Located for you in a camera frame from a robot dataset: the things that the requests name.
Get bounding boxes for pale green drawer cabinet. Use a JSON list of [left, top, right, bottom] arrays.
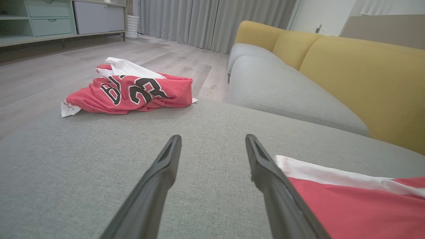
[[0, 0, 127, 47]]

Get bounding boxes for grey pleated curtain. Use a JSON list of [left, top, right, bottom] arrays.
[[137, 0, 297, 54]]

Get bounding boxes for wide yellow sofa back cushion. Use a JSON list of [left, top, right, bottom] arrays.
[[299, 36, 425, 156]]

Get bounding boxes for grey beige panel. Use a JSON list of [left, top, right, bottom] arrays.
[[340, 14, 425, 50]]

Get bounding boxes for red shorts with white stripe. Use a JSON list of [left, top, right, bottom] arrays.
[[275, 155, 425, 239]]

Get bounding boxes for grey sofa seat cushion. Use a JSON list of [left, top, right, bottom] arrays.
[[228, 55, 370, 136], [0, 98, 425, 239], [227, 43, 283, 74]]

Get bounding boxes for white sheer curtain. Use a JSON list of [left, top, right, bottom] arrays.
[[360, 0, 425, 16]]

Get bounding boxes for white ribbed cylinder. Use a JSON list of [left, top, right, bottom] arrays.
[[126, 15, 140, 40]]

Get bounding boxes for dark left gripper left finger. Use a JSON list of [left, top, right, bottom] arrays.
[[100, 134, 182, 239]]

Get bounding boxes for red jersey with number print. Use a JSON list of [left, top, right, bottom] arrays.
[[61, 57, 198, 118]]

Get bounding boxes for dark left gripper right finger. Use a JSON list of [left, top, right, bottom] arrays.
[[245, 134, 332, 239]]

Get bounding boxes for small yellow sofa back cushion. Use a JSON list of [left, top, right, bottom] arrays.
[[235, 21, 286, 52], [272, 31, 325, 71]]

